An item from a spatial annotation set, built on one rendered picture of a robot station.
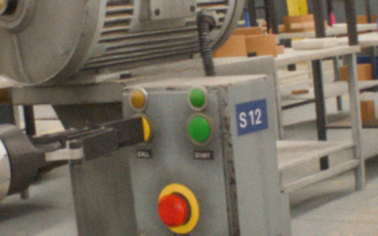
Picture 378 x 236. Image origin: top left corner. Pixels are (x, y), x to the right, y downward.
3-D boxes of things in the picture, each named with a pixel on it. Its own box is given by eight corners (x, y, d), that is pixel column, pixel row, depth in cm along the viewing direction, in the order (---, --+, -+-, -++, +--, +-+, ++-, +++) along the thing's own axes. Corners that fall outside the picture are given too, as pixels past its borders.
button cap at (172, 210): (176, 220, 119) (173, 188, 118) (202, 222, 116) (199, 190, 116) (156, 227, 116) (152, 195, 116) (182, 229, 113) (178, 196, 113)
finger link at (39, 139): (28, 137, 104) (36, 137, 103) (102, 121, 112) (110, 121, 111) (33, 172, 104) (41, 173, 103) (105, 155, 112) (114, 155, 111)
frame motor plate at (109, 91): (164, 77, 174) (162, 56, 174) (276, 72, 159) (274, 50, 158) (11, 106, 147) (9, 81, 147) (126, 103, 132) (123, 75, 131)
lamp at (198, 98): (189, 111, 113) (187, 85, 113) (210, 110, 111) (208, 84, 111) (185, 112, 113) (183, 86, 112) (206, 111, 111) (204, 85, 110)
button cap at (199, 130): (196, 140, 114) (194, 114, 114) (217, 140, 112) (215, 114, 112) (189, 142, 113) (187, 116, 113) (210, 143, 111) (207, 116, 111)
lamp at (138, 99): (131, 112, 119) (128, 87, 119) (150, 111, 117) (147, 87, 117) (127, 113, 118) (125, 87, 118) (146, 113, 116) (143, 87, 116)
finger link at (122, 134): (92, 134, 111) (110, 134, 109) (122, 127, 114) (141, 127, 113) (93, 147, 111) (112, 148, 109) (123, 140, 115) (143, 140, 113)
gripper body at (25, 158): (-32, 196, 103) (30, 181, 110) (18, 202, 97) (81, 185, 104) (-41, 128, 102) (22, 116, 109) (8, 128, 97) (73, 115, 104)
